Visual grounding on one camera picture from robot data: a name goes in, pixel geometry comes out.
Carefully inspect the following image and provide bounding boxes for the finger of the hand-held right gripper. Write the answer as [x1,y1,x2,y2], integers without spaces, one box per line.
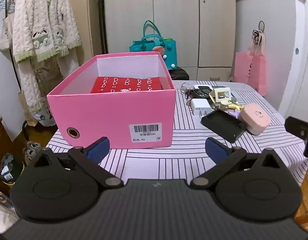
[285,116,308,160]

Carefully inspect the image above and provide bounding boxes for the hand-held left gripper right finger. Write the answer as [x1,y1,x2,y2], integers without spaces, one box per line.
[191,137,287,189]

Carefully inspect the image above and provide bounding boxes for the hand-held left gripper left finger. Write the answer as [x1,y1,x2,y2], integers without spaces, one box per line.
[26,137,123,188]

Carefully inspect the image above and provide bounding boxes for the pink cardboard box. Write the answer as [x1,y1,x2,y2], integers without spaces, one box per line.
[47,52,176,149]

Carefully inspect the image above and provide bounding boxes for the black rectangular case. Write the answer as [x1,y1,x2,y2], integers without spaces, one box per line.
[201,109,247,143]

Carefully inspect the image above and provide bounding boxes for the striped tablecloth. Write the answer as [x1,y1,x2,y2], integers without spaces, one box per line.
[45,80,308,188]

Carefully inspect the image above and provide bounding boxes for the pink round case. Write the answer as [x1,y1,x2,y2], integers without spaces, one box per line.
[239,103,271,136]

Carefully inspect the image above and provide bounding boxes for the white charger plug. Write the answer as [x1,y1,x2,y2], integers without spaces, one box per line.
[191,98,211,116]

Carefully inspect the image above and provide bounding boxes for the cream yellow plastic case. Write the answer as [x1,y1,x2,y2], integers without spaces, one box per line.
[209,87,231,105]

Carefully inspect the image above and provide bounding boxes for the grey slippers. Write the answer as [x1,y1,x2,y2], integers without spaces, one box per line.
[22,141,42,161]

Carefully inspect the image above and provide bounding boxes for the red patterned box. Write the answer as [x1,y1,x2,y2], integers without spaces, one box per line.
[91,77,163,93]

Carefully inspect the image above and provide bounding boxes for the white door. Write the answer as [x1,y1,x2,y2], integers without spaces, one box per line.
[278,0,308,120]

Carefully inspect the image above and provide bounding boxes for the pink paper bag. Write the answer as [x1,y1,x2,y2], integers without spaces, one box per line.
[234,34,267,96]

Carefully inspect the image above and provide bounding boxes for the yellow rimmed trash bin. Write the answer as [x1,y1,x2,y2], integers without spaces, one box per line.
[0,153,25,186]

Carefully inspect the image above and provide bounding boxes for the black coat rack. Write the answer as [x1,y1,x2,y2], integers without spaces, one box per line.
[0,0,28,138]

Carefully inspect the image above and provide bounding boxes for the teal felt handbag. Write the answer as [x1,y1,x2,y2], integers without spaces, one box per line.
[129,20,177,71]

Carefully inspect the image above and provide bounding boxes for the cream knitted cardigan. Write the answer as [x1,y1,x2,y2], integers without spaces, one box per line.
[12,0,82,127]

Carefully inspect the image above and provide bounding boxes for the beige wardrobe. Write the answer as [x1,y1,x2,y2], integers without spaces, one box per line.
[104,0,236,82]

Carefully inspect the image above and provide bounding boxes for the beige tote bag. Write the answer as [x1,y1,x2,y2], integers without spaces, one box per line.
[0,12,15,58]

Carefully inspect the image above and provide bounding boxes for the yellow keychain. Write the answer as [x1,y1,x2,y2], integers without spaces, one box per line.
[213,99,244,111]

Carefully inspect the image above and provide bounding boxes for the silver keys on ring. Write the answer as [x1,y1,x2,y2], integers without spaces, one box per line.
[181,81,195,98]

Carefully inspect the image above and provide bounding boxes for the black hair ties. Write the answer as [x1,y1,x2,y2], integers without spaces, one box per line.
[253,21,265,46]

